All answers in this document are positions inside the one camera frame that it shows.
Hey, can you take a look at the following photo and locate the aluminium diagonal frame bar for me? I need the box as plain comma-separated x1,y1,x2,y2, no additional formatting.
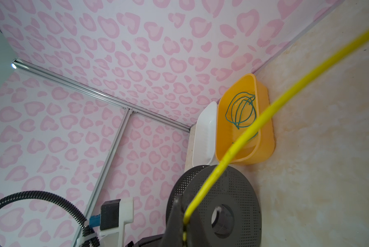
85,108,134,247

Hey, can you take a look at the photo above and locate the white plastic tray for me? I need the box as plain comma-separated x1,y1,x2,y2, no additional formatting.
192,101,218,167

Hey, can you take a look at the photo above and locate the dark grey cable spool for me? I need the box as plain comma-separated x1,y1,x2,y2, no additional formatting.
166,165,262,247

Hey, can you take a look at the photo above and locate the aluminium frame post left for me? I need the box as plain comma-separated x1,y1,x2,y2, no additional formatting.
13,59,191,132

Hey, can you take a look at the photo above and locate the green cable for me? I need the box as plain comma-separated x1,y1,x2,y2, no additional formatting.
225,91,259,144

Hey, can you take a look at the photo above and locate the yellow plastic tray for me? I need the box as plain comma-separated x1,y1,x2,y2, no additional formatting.
215,74,275,165

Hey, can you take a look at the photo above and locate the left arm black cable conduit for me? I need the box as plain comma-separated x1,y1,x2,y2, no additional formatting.
0,190,96,247

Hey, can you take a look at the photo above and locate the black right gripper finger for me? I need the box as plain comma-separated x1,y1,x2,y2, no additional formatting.
159,196,184,247

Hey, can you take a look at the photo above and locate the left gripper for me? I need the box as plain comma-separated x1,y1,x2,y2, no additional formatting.
133,234,163,247

